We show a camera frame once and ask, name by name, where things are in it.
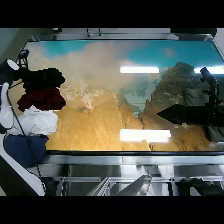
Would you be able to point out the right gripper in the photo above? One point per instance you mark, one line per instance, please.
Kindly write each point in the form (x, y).
(205, 116)

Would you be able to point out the black T-shirt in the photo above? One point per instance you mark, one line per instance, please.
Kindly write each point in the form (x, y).
(43, 78)

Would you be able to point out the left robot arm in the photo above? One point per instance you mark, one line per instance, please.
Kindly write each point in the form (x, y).
(20, 181)

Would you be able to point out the dark red garment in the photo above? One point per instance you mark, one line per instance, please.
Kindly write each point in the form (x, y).
(41, 99)

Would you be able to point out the white garment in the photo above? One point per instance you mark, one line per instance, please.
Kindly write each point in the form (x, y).
(36, 122)

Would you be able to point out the navy blue garment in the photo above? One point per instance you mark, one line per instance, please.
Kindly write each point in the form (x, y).
(23, 150)

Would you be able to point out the silver frame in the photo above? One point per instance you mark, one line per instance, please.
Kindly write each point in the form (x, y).
(100, 160)

